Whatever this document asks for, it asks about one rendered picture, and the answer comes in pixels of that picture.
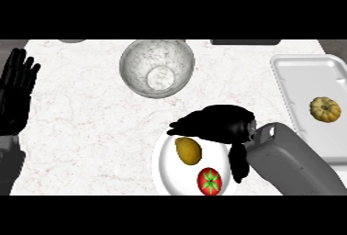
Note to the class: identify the dark grey flat appliance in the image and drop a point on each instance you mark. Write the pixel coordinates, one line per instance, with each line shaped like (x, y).
(246, 42)

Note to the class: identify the white rectangular tray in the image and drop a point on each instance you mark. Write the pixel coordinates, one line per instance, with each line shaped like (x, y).
(317, 104)

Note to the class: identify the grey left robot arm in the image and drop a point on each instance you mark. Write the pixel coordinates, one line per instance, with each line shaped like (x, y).
(10, 165)

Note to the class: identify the grey marbled bowl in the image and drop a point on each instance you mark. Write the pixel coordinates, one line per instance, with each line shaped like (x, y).
(157, 69)

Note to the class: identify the white round plate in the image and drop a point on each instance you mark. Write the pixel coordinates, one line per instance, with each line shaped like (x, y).
(181, 174)

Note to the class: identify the red tomato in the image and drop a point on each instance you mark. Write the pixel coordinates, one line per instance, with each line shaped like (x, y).
(209, 181)

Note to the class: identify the yellow lemon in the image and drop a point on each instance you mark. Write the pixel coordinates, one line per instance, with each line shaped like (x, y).
(188, 151)

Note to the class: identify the small yellow pumpkin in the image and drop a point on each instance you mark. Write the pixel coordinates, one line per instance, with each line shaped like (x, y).
(326, 109)

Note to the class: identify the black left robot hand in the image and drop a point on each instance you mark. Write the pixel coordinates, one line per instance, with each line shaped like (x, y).
(16, 91)

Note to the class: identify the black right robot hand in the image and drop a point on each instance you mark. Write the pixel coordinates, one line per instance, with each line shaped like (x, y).
(222, 122)

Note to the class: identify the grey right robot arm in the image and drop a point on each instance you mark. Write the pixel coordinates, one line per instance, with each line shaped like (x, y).
(295, 162)

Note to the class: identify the grey round object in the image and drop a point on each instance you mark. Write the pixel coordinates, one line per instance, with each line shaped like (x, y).
(73, 41)

